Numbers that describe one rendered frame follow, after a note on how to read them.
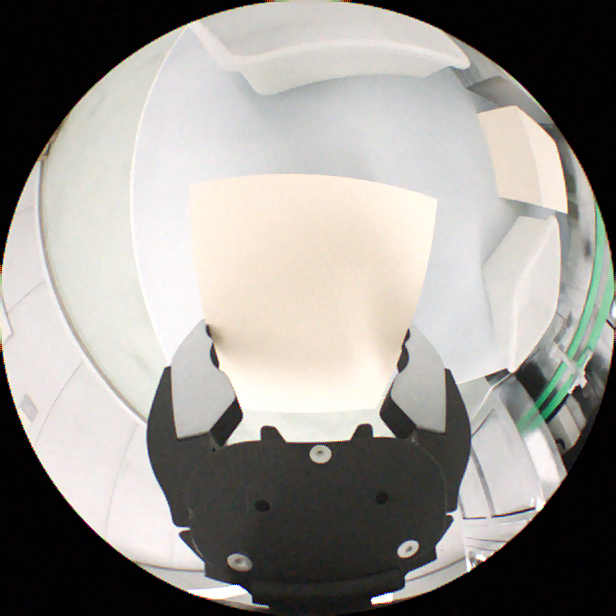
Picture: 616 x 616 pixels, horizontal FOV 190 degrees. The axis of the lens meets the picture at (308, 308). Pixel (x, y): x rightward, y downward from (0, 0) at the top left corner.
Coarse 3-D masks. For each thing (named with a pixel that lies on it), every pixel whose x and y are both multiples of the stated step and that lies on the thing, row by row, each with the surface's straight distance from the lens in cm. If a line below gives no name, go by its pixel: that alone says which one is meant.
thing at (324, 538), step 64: (256, 448) 6; (320, 448) 6; (384, 448) 6; (192, 512) 6; (256, 512) 6; (320, 512) 6; (384, 512) 6; (256, 576) 6; (320, 576) 6; (384, 576) 6
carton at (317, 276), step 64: (192, 192) 10; (256, 192) 9; (320, 192) 9; (384, 192) 10; (256, 256) 9; (320, 256) 9; (384, 256) 10; (256, 320) 11; (320, 320) 10; (384, 320) 11; (256, 384) 14; (320, 384) 14; (384, 384) 16
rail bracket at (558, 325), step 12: (552, 324) 62; (564, 324) 60; (564, 336) 57; (552, 348) 52; (564, 348) 54; (588, 348) 62; (564, 360) 53; (588, 360) 62; (576, 372) 52; (576, 384) 53; (588, 384) 53
